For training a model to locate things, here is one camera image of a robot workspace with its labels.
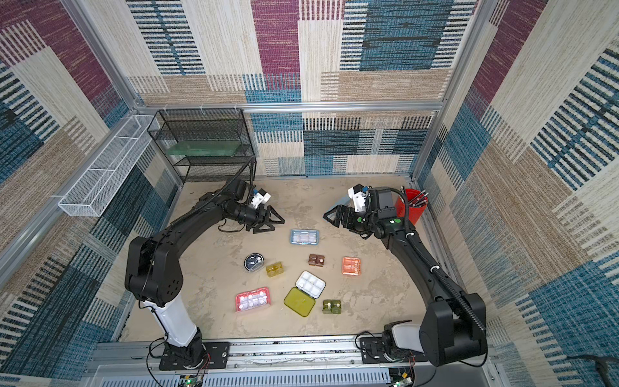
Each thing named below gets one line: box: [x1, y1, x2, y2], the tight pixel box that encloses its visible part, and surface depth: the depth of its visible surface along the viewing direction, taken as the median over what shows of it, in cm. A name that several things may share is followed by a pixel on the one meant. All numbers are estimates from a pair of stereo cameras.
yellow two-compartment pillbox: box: [265, 261, 285, 279], surface depth 91 cm
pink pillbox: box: [235, 286, 272, 313], surface depth 85 cm
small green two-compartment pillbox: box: [322, 299, 342, 315], surface depth 83 cm
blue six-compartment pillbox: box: [290, 228, 320, 246], surface depth 101 cm
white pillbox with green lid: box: [283, 270, 327, 317], surface depth 87 cm
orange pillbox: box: [341, 256, 362, 276], surface depth 93 cm
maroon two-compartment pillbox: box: [307, 253, 325, 267], surface depth 94 cm
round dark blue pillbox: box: [243, 252, 265, 273], surface depth 94 cm
